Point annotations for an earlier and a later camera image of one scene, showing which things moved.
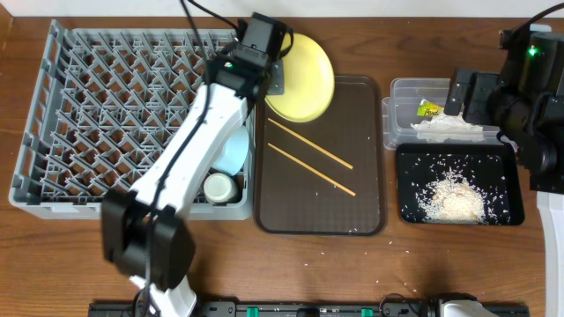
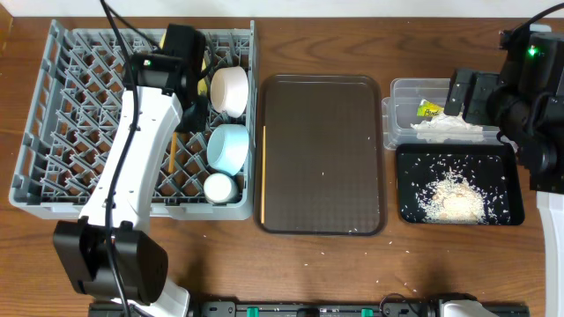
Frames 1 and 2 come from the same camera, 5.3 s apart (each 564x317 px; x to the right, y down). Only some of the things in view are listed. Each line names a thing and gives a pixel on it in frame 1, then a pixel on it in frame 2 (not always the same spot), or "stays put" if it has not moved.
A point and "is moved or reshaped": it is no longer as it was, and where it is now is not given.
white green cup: (219, 188) stays put
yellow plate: (308, 82) → (202, 84)
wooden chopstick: (351, 166) is moved or reshaped
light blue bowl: (234, 151) stays put
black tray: (457, 184) stays put
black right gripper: (484, 84) stays put
